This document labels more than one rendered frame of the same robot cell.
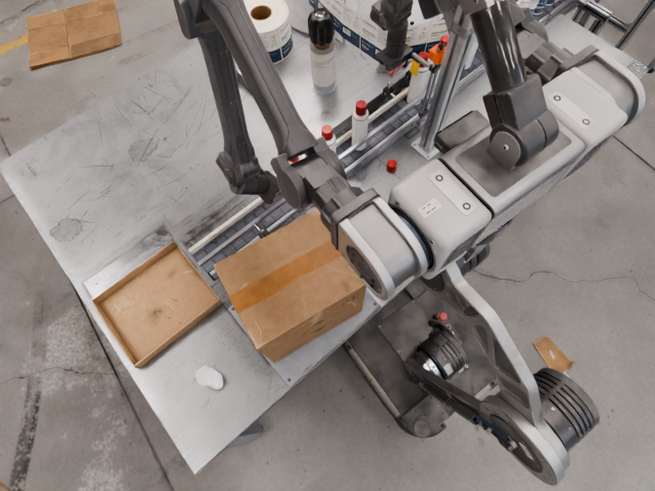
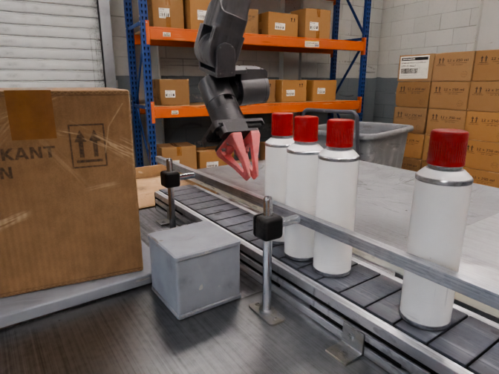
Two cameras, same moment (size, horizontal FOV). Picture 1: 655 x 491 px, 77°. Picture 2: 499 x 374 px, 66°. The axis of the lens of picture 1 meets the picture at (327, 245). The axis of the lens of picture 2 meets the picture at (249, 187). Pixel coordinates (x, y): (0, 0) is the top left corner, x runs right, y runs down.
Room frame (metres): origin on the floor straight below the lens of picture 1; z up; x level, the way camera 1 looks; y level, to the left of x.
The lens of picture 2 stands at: (0.68, -0.51, 1.13)
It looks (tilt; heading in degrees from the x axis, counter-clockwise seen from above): 15 degrees down; 91
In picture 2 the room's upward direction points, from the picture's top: straight up
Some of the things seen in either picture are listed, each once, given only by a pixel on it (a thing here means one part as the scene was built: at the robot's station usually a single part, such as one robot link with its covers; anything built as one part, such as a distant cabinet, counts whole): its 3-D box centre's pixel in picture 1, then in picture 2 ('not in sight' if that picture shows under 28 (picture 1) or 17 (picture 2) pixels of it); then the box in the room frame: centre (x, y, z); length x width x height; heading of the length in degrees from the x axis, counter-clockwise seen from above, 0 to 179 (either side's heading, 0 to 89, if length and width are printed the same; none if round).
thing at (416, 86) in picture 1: (418, 79); not in sight; (1.03, -0.36, 0.98); 0.05 x 0.05 x 0.20
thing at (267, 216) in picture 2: not in sight; (279, 252); (0.71, -0.05, 0.91); 0.07 x 0.03 x 0.16; 36
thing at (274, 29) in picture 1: (264, 29); not in sight; (1.37, 0.16, 0.95); 0.20 x 0.20 x 0.14
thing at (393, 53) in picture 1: (395, 47); not in sight; (1.03, -0.26, 1.13); 0.10 x 0.07 x 0.07; 126
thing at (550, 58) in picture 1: (551, 70); not in sight; (0.58, -0.46, 1.45); 0.09 x 0.08 x 0.12; 121
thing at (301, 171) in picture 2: not in sight; (304, 188); (0.75, 0.02, 0.98); 0.05 x 0.05 x 0.20
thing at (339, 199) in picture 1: (342, 207); not in sight; (0.33, -0.03, 1.45); 0.09 x 0.08 x 0.12; 121
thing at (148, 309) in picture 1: (157, 301); (150, 183); (0.38, 0.54, 0.85); 0.30 x 0.26 x 0.04; 126
